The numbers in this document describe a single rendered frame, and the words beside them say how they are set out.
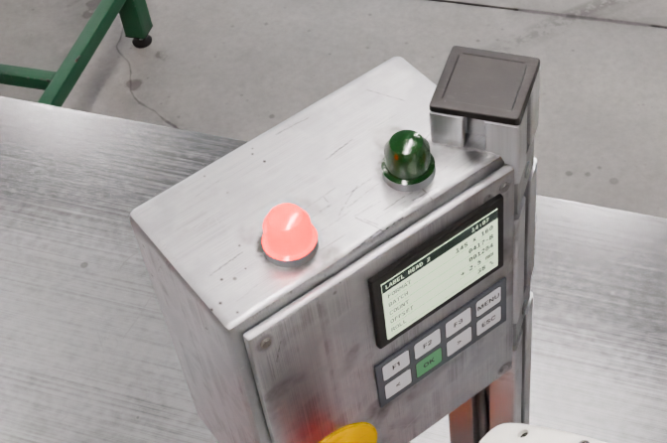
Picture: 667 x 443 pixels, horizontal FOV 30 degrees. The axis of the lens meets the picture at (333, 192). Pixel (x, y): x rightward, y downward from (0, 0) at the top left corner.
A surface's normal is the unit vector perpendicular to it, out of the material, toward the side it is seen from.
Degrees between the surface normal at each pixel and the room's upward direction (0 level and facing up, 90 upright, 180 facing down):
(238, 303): 0
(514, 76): 0
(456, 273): 90
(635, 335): 0
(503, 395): 90
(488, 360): 90
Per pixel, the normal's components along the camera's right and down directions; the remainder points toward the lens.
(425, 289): 0.59, 0.57
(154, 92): -0.10, -0.66
